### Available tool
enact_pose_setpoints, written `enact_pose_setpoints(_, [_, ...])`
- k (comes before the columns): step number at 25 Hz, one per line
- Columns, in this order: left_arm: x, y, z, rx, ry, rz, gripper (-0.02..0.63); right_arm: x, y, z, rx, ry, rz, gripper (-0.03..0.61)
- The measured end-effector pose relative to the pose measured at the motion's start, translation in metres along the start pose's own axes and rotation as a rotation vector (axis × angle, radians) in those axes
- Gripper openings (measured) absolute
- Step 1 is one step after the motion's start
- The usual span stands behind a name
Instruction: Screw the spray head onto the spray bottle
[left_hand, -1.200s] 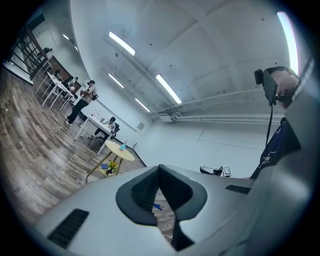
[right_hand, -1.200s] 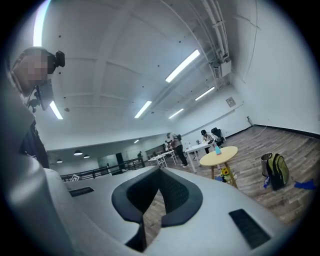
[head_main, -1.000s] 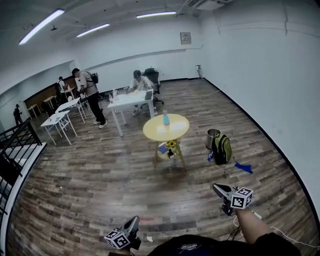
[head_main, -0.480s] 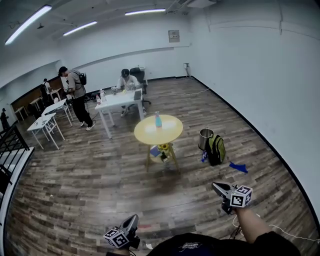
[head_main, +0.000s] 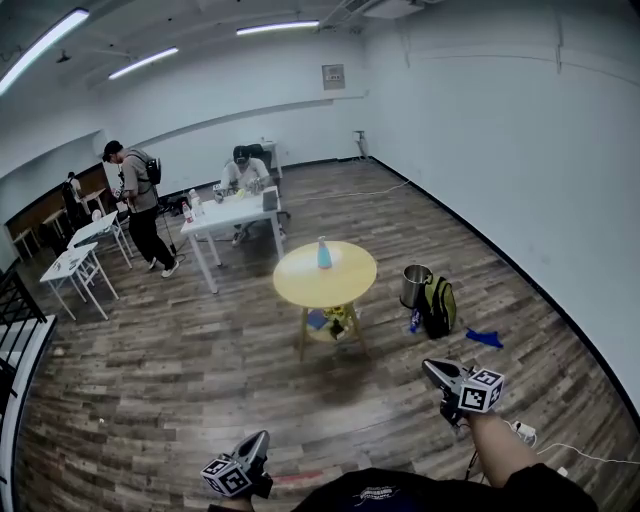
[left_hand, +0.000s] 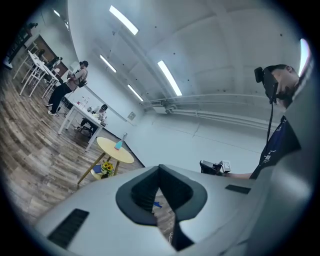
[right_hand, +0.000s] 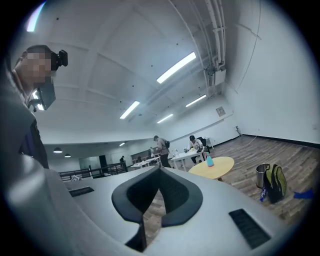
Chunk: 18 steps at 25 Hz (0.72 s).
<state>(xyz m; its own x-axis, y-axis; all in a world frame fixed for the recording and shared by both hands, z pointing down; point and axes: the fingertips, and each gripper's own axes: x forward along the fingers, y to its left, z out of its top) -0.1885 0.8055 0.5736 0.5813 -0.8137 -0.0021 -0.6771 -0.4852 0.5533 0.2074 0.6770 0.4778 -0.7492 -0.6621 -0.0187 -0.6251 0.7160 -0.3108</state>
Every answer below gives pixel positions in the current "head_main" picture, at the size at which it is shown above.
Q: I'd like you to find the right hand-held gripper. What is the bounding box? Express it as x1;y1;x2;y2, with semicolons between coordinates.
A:
422;358;505;429

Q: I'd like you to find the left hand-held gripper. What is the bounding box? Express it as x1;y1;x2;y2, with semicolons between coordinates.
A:
199;430;275;500

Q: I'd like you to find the person's left forearm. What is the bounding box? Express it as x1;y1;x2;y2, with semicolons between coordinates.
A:
207;494;256;512

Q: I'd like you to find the person's right forearm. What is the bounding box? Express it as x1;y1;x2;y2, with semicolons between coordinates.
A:
467;412;541;489

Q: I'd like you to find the blue cloth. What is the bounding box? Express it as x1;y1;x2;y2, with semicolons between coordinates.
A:
465;327;505;350

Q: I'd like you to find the green black backpack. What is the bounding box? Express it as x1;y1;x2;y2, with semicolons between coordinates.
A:
417;273;458;341

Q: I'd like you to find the metal trash bin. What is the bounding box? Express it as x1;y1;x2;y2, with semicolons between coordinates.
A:
399;264;434;309

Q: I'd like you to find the person's black shirt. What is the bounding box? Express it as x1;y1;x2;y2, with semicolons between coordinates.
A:
298;462;599;512

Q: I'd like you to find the round yellow wooden table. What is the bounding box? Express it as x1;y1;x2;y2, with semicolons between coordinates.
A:
272;240;378;361

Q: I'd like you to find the white rectangular table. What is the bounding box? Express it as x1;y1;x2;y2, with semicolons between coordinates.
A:
179;198;285;295

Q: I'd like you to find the small white desk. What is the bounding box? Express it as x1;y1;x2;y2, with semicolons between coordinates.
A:
39;242;120;321
67;209;134;271

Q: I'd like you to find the black metal railing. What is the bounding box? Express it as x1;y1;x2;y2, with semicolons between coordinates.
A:
0;267;49;416

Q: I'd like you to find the narrow white desk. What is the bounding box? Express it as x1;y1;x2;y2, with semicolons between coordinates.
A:
259;140;284;179

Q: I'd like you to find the black office chair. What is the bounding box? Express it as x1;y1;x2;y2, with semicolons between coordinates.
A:
247;143;291;221

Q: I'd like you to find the long ceiling light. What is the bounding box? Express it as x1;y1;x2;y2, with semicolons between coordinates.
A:
0;8;90;96
108;47;180;80
235;20;320;36

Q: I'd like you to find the grey wall panel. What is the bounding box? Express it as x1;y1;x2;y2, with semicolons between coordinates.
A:
322;63;346;91

